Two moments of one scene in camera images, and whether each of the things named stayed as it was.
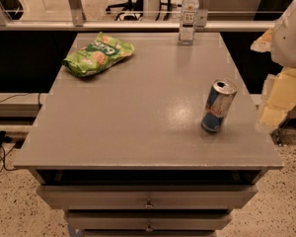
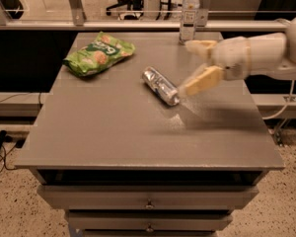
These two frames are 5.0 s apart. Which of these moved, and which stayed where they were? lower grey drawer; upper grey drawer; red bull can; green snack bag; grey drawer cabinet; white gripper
Moved: red bull can; white gripper
Stayed: grey drawer cabinet; green snack bag; lower grey drawer; upper grey drawer
